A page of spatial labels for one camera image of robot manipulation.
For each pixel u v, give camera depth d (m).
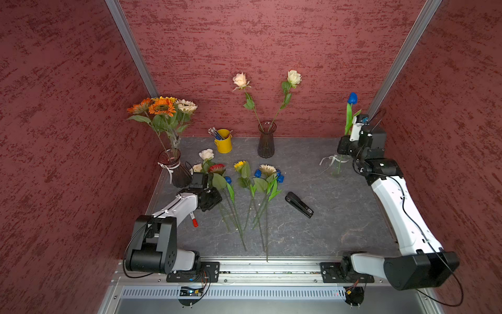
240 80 0.85
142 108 0.73
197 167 1.01
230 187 0.97
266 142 1.03
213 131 1.01
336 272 0.73
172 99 0.77
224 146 1.11
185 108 0.76
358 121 0.63
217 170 1.00
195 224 0.87
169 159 0.89
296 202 0.90
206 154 1.07
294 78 0.88
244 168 1.00
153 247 0.43
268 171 1.00
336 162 0.96
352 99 0.70
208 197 0.77
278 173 1.03
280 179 1.00
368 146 0.53
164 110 0.69
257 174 1.03
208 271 0.75
